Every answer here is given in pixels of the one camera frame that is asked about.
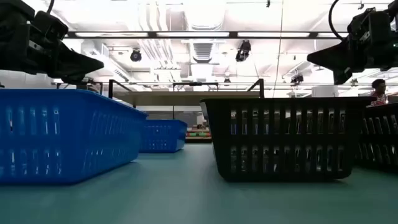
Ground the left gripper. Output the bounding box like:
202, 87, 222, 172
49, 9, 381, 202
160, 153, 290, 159
0, 17, 105, 85

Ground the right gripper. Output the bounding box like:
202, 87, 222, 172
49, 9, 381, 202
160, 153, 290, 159
307, 18, 398, 85

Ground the blue slotted plastic basket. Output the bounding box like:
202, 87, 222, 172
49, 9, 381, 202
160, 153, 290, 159
0, 88, 149, 185
139, 119, 188, 154

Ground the black slotted plastic basket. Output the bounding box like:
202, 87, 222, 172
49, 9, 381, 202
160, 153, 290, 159
354, 102, 398, 174
200, 96, 377, 182

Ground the wooden shelf with black legs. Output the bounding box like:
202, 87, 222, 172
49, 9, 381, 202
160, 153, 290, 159
108, 78, 265, 108

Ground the white cylindrical container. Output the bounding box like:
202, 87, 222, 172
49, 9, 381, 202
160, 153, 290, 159
312, 85, 340, 98

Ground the black ceiling-mounted device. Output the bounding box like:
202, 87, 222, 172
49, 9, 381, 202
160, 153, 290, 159
234, 39, 252, 63
290, 73, 305, 85
129, 48, 143, 63

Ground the person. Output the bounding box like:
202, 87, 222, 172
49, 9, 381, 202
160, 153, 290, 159
369, 78, 389, 107

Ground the ceiling air vent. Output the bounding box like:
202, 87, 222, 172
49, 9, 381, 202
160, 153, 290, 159
192, 42, 215, 64

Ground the red and green striped object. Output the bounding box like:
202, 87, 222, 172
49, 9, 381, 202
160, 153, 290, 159
185, 126, 213, 143

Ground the green table mat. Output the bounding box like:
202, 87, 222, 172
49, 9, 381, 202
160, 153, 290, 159
0, 142, 398, 224

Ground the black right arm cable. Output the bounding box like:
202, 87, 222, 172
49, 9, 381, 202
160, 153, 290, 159
328, 0, 346, 42

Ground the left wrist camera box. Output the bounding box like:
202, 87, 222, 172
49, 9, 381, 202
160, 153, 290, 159
32, 11, 69, 41

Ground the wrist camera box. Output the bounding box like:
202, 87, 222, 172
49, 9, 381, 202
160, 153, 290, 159
346, 7, 393, 41
32, 11, 69, 41

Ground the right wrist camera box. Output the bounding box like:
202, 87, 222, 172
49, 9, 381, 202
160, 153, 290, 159
346, 7, 393, 41

